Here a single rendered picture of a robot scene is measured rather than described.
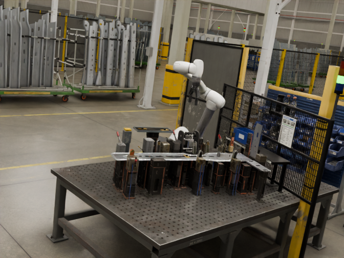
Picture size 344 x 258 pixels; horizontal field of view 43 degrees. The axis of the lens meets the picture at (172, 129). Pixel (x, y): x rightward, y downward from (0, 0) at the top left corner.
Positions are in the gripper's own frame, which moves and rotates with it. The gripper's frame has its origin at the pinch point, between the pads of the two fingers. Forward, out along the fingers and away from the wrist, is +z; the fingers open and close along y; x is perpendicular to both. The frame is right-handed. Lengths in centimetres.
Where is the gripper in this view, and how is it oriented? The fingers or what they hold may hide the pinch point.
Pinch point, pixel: (192, 102)
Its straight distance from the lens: 418.6
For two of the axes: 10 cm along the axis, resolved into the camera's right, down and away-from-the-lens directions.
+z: -1.3, 9.6, 2.3
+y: 3.9, 2.6, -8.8
